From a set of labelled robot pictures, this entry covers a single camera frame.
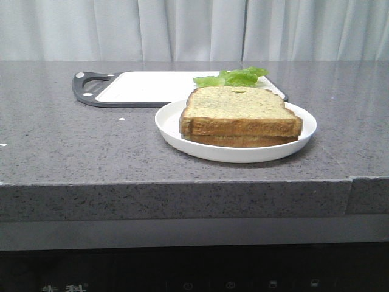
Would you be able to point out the bread slice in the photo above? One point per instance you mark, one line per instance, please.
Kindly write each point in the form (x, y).
(238, 111)
(240, 141)

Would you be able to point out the green lettuce leaf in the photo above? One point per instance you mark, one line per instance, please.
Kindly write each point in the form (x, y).
(247, 77)

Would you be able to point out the white round plate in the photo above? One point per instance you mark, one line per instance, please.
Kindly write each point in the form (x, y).
(167, 121)

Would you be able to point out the white cutting board dark rim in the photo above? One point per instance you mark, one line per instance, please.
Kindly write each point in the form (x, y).
(135, 89)

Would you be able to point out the black appliance control panel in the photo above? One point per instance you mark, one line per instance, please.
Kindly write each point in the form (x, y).
(324, 267)

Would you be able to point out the grey white curtain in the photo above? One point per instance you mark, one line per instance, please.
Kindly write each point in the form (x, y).
(194, 30)

